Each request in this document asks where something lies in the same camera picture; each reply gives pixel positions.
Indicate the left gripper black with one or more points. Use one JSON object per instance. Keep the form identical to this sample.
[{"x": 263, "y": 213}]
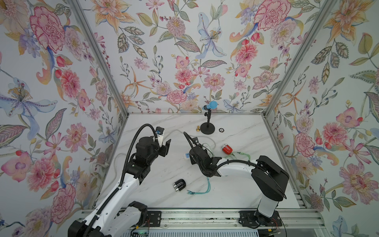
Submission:
[{"x": 165, "y": 148}]

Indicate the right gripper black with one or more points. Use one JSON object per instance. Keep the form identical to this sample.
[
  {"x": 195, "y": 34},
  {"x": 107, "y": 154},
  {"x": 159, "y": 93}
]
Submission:
[{"x": 193, "y": 162}]

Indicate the red electric shaver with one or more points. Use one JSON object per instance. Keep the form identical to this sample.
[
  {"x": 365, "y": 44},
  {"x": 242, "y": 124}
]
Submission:
[{"x": 227, "y": 149}]

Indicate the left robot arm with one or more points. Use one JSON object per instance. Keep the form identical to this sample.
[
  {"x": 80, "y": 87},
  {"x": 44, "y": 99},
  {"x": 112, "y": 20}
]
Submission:
[{"x": 110, "y": 218}]

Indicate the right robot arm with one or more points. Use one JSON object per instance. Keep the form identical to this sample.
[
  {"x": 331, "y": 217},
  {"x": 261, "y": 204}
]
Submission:
[{"x": 271, "y": 179}]

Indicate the white power strip blue sockets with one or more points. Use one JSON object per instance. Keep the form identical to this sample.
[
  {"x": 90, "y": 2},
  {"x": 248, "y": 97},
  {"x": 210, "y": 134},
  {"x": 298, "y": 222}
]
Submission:
[{"x": 197, "y": 152}]

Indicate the black microphone stand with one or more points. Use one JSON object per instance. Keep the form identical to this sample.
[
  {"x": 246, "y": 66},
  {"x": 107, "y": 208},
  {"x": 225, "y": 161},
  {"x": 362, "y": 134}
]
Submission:
[{"x": 207, "y": 127}]

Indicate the blue microphone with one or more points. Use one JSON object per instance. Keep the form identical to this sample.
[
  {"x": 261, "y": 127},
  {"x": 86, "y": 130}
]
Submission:
[{"x": 211, "y": 106}]

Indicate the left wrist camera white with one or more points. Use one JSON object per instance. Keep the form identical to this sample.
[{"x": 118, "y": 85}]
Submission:
[{"x": 160, "y": 135}]

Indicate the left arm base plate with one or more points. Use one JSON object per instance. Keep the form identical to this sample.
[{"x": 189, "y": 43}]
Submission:
[{"x": 149, "y": 219}]

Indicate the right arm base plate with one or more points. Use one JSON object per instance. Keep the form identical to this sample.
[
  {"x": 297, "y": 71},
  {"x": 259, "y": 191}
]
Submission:
[{"x": 253, "y": 219}]

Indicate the aluminium frame rail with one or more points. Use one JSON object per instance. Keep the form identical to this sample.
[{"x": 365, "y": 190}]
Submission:
[{"x": 229, "y": 218}]

